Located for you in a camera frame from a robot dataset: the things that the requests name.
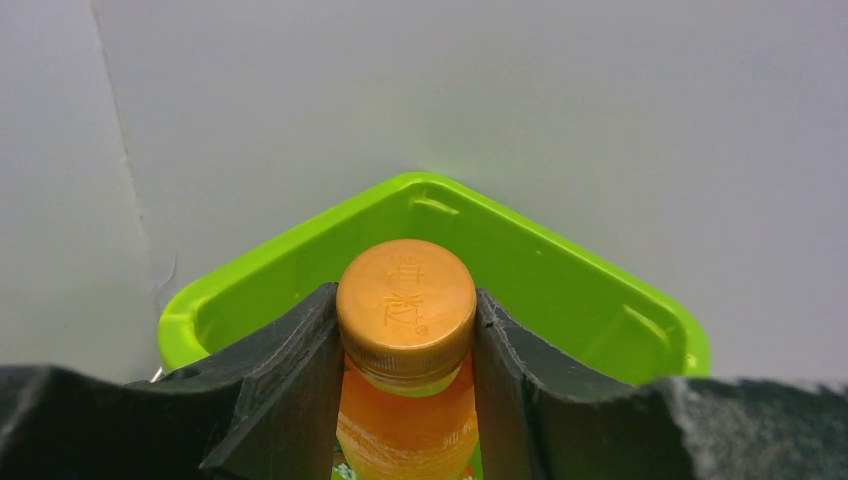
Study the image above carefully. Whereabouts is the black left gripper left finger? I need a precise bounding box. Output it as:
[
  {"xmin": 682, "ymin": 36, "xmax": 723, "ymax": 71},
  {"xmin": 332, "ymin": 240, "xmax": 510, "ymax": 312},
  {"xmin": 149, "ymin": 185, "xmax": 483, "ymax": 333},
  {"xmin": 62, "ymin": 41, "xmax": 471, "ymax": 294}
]
[{"xmin": 1, "ymin": 283, "xmax": 343, "ymax": 479}]

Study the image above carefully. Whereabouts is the small orange juice bottle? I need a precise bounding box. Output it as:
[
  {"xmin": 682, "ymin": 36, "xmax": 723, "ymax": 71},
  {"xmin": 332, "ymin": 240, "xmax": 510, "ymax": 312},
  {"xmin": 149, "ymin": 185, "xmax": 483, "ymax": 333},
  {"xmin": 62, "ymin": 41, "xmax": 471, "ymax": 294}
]
[{"xmin": 336, "ymin": 239, "xmax": 478, "ymax": 479}]

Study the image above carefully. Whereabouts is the green plastic bin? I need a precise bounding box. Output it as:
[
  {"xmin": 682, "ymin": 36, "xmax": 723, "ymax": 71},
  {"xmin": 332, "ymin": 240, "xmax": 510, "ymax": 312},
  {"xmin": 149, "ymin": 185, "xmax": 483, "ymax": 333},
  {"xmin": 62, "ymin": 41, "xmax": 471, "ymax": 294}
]
[{"xmin": 157, "ymin": 172, "xmax": 711, "ymax": 480}]

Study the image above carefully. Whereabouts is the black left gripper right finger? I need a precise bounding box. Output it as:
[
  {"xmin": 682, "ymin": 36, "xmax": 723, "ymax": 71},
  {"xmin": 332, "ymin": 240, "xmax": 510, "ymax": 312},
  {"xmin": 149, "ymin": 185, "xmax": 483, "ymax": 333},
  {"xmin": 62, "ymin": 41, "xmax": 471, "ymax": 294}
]
[{"xmin": 472, "ymin": 289, "xmax": 847, "ymax": 479}]

